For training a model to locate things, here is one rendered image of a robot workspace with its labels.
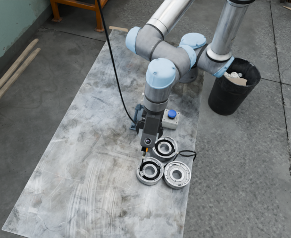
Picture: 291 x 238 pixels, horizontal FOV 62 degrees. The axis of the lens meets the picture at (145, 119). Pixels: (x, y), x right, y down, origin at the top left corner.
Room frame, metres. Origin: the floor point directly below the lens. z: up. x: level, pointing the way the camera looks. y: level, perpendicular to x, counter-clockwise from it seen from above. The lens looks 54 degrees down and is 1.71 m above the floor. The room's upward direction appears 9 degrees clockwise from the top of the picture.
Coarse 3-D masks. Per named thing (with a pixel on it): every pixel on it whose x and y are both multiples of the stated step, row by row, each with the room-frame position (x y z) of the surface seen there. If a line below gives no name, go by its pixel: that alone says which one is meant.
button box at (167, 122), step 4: (164, 112) 0.68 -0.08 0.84; (176, 112) 0.69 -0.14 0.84; (164, 116) 0.66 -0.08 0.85; (168, 116) 0.66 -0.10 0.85; (176, 116) 0.67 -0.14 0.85; (164, 120) 0.64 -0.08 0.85; (168, 120) 0.64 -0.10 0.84; (172, 120) 0.64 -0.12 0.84; (176, 120) 0.65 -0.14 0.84; (164, 124) 0.63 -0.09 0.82; (168, 124) 0.63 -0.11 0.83; (172, 124) 0.63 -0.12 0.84; (176, 124) 0.63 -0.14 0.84; (172, 128) 0.63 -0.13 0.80
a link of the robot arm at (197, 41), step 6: (186, 36) 1.02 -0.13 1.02; (192, 36) 1.02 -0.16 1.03; (198, 36) 1.03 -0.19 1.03; (204, 36) 1.03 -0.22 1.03; (180, 42) 1.01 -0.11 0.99; (186, 42) 0.97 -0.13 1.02; (192, 42) 0.97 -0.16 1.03; (198, 42) 0.97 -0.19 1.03; (204, 42) 0.98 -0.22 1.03; (192, 48) 0.95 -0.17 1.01; (198, 48) 0.96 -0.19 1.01; (204, 48) 0.96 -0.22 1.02; (198, 54) 0.94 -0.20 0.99; (198, 60) 0.92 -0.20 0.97; (192, 66) 0.96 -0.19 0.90
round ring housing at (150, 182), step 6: (144, 168) 0.40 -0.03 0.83; (150, 168) 0.42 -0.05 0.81; (156, 168) 0.41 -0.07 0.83; (162, 168) 0.41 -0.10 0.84; (138, 174) 0.37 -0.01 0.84; (144, 174) 0.38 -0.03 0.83; (162, 174) 0.39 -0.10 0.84; (144, 180) 0.35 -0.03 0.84; (150, 180) 0.36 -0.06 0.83; (156, 180) 0.36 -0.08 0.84
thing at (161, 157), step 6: (162, 138) 0.55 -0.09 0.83; (168, 138) 0.56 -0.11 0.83; (162, 144) 0.53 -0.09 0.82; (168, 144) 0.53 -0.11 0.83; (174, 144) 0.53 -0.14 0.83; (168, 150) 0.51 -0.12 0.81; (156, 156) 0.47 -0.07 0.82; (162, 156) 0.46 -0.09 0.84; (168, 156) 0.47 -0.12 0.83; (174, 156) 0.48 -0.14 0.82
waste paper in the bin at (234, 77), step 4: (224, 72) 1.64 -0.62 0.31; (228, 76) 1.57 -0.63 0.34; (232, 76) 1.61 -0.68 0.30; (236, 76) 1.61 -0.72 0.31; (240, 76) 1.63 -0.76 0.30; (232, 80) 1.52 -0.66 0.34; (236, 80) 1.53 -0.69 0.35; (240, 80) 1.53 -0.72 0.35; (244, 80) 1.53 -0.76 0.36; (240, 84) 1.50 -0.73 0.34; (244, 84) 1.50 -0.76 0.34
